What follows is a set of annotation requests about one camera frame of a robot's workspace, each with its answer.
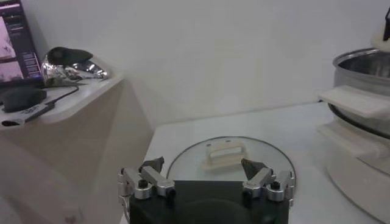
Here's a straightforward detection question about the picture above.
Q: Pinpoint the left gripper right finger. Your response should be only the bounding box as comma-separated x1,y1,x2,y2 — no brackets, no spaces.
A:
240,158,296,203

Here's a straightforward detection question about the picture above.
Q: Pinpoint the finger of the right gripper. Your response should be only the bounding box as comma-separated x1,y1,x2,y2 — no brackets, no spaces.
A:
383,5,390,42

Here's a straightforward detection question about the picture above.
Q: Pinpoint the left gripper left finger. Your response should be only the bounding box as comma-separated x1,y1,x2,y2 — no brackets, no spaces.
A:
118,156,177,214

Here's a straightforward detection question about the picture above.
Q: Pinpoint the round glass pot lid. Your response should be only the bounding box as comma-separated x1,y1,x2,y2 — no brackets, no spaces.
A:
166,136,297,183

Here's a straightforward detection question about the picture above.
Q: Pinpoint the stainless steel steamer basket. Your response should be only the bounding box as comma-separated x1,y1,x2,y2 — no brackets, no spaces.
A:
331,47,390,141

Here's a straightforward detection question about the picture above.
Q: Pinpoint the white side table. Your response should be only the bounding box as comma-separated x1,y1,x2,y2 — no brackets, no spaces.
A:
0,72,155,224

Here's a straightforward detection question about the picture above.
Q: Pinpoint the white electric cooker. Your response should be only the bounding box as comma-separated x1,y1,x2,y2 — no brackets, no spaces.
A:
316,85,390,224

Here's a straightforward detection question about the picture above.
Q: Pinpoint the shiny chrome headset device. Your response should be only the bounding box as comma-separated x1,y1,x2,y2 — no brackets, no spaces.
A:
41,46,109,88

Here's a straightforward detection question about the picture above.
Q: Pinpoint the grey USB hub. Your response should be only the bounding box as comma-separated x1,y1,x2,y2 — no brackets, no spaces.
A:
0,102,55,127

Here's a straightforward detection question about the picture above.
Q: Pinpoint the black computer mouse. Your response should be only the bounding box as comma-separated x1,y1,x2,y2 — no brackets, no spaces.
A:
0,86,48,113

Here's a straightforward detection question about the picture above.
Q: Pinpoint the black open laptop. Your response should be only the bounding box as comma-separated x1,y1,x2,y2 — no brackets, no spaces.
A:
0,0,43,88

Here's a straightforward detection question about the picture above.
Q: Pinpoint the black USB hub cable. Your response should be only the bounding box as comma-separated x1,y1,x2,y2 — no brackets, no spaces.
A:
42,79,79,106

